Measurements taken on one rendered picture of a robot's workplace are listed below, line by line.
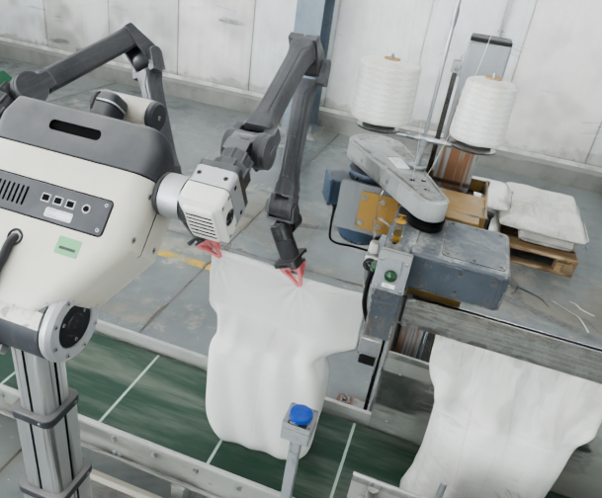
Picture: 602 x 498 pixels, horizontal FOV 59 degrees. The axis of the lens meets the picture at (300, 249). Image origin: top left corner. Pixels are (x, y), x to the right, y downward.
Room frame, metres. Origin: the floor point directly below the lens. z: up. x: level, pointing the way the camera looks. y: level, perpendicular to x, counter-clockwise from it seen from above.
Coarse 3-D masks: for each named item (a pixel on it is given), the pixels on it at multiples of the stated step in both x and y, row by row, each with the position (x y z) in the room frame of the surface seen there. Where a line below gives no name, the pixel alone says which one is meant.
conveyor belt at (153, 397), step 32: (96, 352) 1.62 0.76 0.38; (128, 352) 1.64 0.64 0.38; (96, 384) 1.44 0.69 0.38; (128, 384) 1.47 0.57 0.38; (160, 384) 1.49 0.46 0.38; (192, 384) 1.52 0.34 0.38; (96, 416) 1.30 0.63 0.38; (128, 416) 1.32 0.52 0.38; (160, 416) 1.34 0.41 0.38; (192, 416) 1.36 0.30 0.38; (320, 416) 1.46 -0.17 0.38; (192, 448) 1.23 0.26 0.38; (224, 448) 1.25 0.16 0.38; (320, 448) 1.31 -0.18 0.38; (352, 448) 1.33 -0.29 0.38; (384, 448) 1.35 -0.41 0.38; (416, 448) 1.37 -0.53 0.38; (256, 480) 1.14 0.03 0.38; (320, 480) 1.18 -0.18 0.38; (384, 480) 1.21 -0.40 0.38
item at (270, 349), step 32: (224, 256) 1.38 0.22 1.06; (224, 288) 1.38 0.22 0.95; (256, 288) 1.35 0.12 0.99; (288, 288) 1.32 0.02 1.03; (320, 288) 1.29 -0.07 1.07; (224, 320) 1.35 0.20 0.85; (256, 320) 1.34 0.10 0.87; (288, 320) 1.32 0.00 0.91; (320, 320) 1.28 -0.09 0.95; (352, 320) 1.27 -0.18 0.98; (224, 352) 1.28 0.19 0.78; (256, 352) 1.26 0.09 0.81; (288, 352) 1.26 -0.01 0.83; (320, 352) 1.26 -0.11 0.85; (224, 384) 1.28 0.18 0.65; (256, 384) 1.25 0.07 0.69; (288, 384) 1.23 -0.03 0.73; (320, 384) 1.25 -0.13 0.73; (224, 416) 1.27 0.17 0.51; (256, 416) 1.24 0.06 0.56; (256, 448) 1.25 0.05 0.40; (288, 448) 1.22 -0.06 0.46
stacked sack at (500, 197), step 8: (496, 184) 4.00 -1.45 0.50; (504, 184) 4.04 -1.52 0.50; (488, 192) 3.83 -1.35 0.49; (496, 192) 3.84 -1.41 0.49; (504, 192) 3.85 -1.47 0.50; (512, 192) 4.06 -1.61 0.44; (488, 200) 3.76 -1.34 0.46; (496, 200) 3.75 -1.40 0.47; (504, 200) 3.75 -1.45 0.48; (512, 200) 3.88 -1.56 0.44; (496, 208) 3.74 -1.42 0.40; (504, 208) 3.72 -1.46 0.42
